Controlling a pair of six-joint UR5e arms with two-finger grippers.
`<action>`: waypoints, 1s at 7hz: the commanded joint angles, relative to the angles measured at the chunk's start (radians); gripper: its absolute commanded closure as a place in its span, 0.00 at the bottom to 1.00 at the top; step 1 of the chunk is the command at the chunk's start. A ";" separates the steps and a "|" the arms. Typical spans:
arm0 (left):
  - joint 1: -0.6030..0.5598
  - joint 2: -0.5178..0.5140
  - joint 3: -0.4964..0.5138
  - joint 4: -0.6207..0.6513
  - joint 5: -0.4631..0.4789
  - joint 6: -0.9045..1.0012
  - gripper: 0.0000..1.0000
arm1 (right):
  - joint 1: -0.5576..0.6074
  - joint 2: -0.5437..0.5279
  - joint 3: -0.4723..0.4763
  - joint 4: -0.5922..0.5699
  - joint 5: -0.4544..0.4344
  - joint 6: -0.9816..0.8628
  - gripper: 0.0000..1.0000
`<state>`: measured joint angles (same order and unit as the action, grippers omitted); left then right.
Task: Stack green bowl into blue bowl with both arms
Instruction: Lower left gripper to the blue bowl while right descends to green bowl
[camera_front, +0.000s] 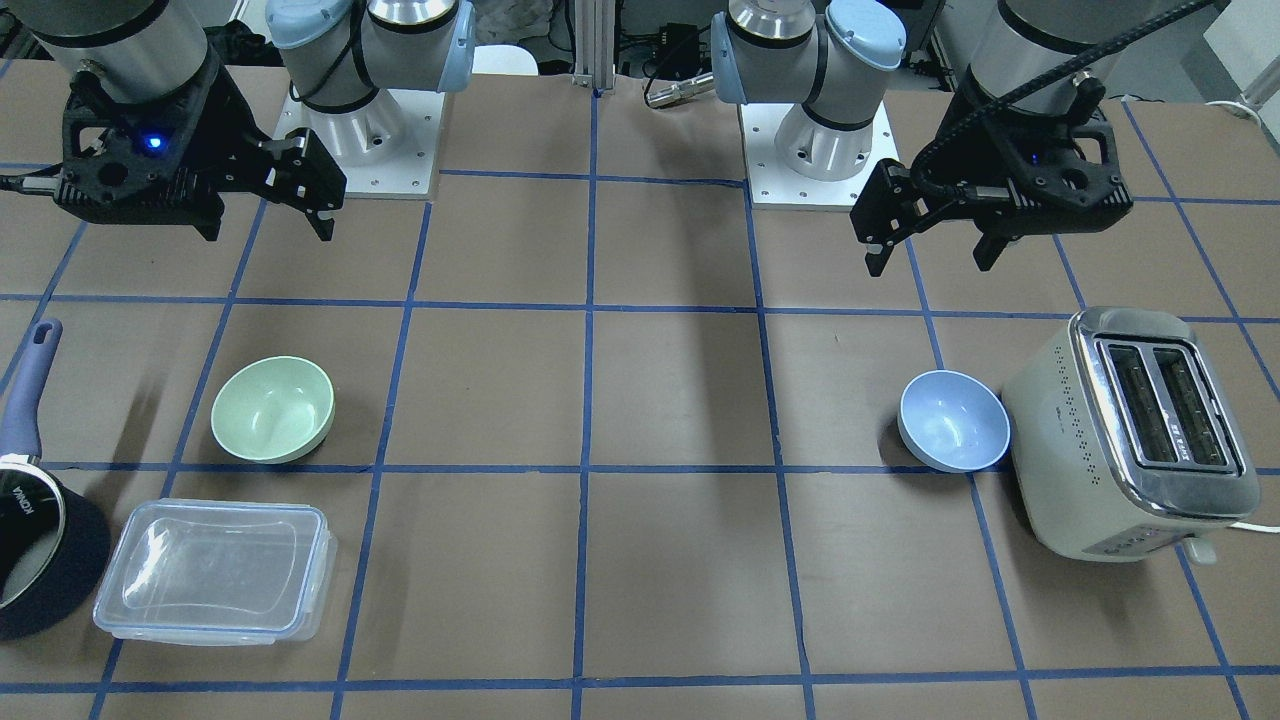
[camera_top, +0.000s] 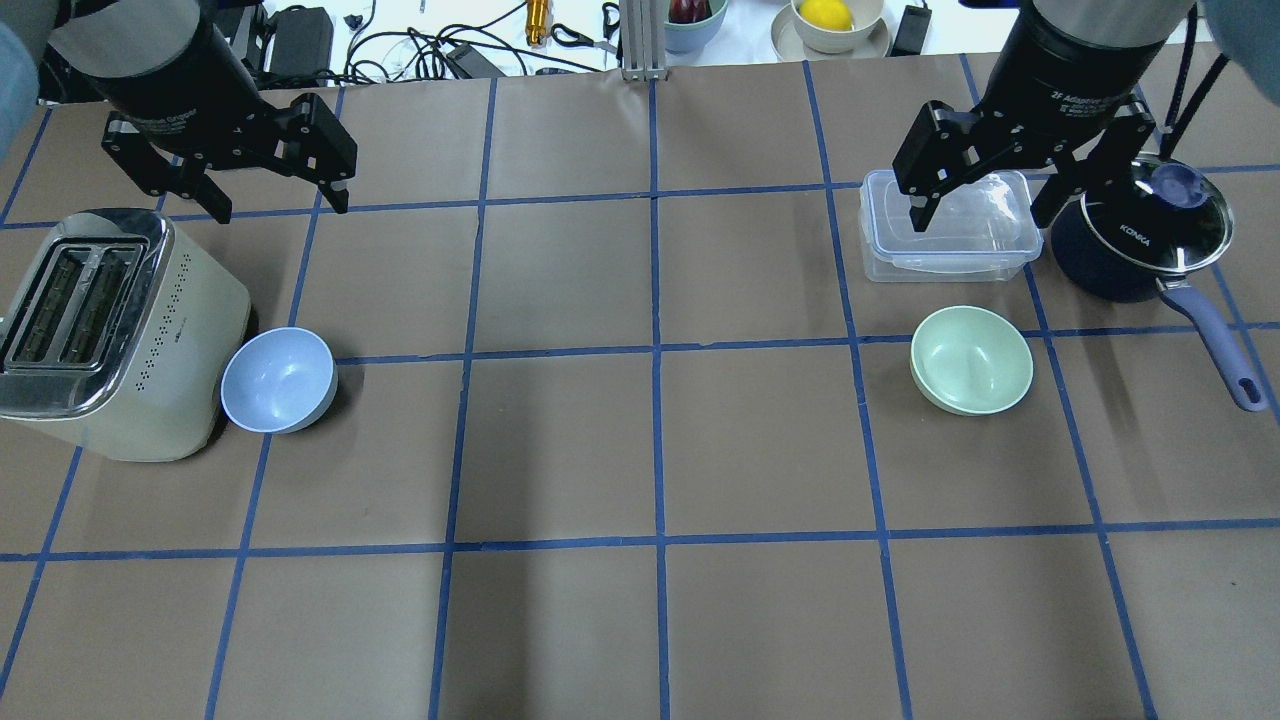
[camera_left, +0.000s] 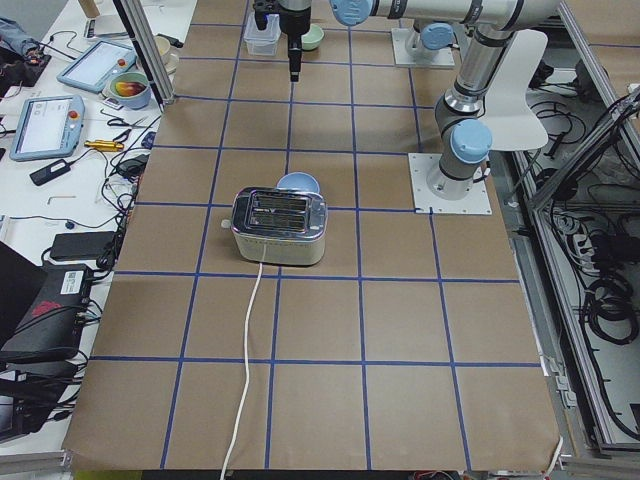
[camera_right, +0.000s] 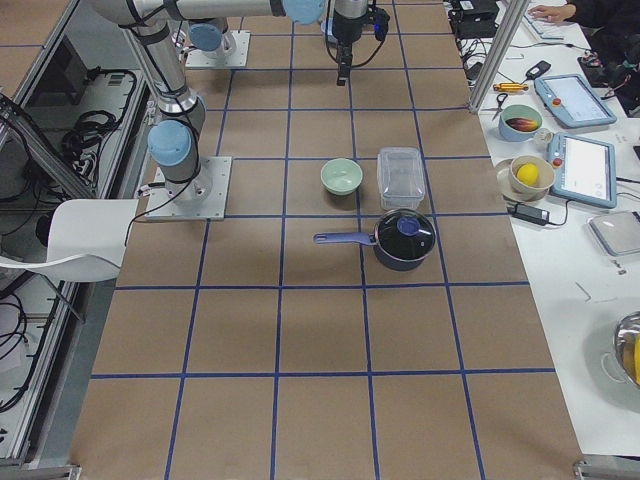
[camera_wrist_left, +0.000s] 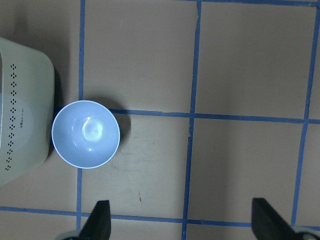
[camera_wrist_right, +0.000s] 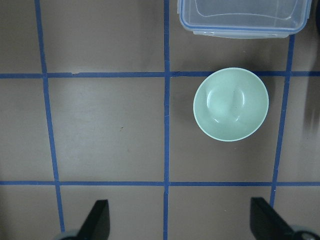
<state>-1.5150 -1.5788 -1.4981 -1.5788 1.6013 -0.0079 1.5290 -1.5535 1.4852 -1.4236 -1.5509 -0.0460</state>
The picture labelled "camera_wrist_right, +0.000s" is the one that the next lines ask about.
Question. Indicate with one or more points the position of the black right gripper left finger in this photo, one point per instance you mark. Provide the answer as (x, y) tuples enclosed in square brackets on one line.
[(97, 224)]

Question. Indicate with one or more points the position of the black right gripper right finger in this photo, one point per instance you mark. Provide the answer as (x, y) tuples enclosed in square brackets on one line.
[(266, 223)]

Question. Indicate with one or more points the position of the light green bowl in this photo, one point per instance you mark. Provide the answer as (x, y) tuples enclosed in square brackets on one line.
[(231, 104)]

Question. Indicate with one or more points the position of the clear plastic food container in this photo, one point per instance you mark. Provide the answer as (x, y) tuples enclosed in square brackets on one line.
[(244, 19)]

